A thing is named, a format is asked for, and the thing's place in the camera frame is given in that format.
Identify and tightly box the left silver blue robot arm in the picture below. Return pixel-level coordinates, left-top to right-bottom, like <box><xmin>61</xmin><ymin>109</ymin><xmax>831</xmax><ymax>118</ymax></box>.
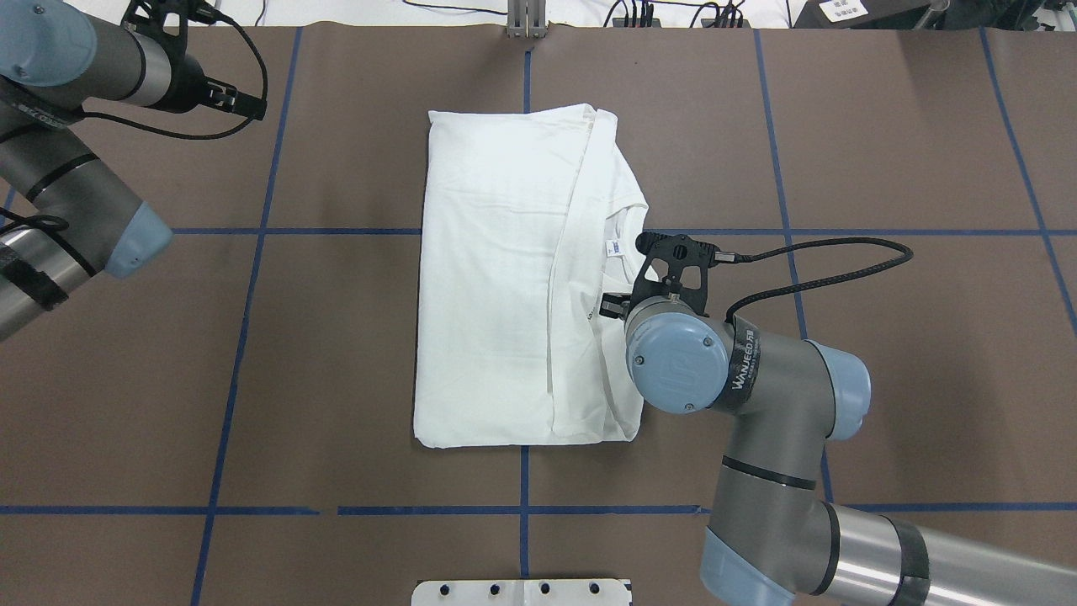
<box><xmin>1</xmin><ymin>1</ymin><xmax>267</xmax><ymax>338</ymax></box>

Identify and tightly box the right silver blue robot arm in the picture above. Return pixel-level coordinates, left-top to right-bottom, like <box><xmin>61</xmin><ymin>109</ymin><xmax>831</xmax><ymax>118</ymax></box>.
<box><xmin>600</xmin><ymin>293</ymin><xmax>1076</xmax><ymax>605</ymax></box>

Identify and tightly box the aluminium frame post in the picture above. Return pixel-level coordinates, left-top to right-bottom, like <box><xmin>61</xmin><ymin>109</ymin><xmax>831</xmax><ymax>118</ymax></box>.
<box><xmin>507</xmin><ymin>0</ymin><xmax>549</xmax><ymax>40</ymax></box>

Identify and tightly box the white central mounting pedestal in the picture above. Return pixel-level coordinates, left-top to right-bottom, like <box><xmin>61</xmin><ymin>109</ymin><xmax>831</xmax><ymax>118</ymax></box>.
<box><xmin>411</xmin><ymin>578</ymin><xmax>634</xmax><ymax>605</ymax></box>

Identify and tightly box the black box white label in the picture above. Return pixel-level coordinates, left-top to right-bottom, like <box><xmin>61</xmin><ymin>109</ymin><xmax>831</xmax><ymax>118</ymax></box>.
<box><xmin>793</xmin><ymin>1</ymin><xmax>931</xmax><ymax>29</ymax></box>

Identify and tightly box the white long-sleeve printed shirt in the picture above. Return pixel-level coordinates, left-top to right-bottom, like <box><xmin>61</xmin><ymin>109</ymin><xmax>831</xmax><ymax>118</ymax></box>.
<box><xmin>412</xmin><ymin>104</ymin><xmax>649</xmax><ymax>449</ymax></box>

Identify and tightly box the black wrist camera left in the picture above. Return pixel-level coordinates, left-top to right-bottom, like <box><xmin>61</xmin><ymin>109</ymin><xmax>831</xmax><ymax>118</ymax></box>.
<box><xmin>118</xmin><ymin>1</ymin><xmax>236</xmax><ymax>37</ymax></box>

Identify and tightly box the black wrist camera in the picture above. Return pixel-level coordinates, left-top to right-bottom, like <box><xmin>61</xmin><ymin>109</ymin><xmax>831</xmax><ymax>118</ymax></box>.
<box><xmin>629</xmin><ymin>231</ymin><xmax>744</xmax><ymax>318</ymax></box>
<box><xmin>118</xmin><ymin>1</ymin><xmax>236</xmax><ymax>37</ymax></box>

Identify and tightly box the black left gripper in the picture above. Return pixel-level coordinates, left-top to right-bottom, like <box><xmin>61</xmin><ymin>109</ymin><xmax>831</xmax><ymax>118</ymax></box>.
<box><xmin>164</xmin><ymin>55</ymin><xmax>267</xmax><ymax>119</ymax></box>

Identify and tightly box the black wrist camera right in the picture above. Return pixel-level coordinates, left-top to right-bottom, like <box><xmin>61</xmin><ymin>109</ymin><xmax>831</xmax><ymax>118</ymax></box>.
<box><xmin>629</xmin><ymin>231</ymin><xmax>744</xmax><ymax>318</ymax></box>

